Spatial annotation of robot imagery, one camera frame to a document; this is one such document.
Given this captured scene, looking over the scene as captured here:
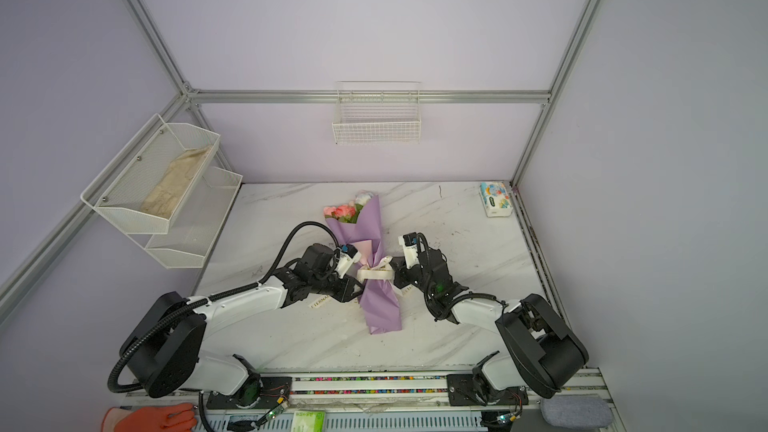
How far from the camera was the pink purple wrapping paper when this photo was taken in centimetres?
81

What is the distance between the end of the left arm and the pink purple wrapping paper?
0.07 meters

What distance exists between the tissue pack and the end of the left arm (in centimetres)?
63

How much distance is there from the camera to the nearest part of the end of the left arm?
0.65 m

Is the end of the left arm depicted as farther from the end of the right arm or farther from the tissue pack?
the tissue pack

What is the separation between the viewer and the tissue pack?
1096 mm
